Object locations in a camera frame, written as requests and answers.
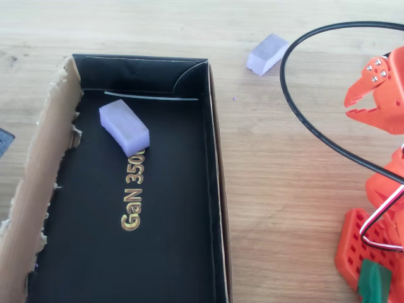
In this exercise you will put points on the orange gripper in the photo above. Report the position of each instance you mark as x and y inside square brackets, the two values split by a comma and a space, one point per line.
[389, 104]

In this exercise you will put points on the purple foam block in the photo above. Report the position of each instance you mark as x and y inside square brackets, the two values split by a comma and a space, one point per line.
[126, 127]
[266, 55]

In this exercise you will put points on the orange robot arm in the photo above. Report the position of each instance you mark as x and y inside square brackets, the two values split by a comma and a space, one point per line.
[350, 249]

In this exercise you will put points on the black cardboard box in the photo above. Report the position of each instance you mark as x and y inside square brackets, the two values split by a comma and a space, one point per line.
[94, 221]

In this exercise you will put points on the green table clamp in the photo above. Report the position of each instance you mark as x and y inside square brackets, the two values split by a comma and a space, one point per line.
[374, 281]

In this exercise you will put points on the dark grey tape patch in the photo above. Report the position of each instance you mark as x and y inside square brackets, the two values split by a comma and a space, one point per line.
[4, 142]

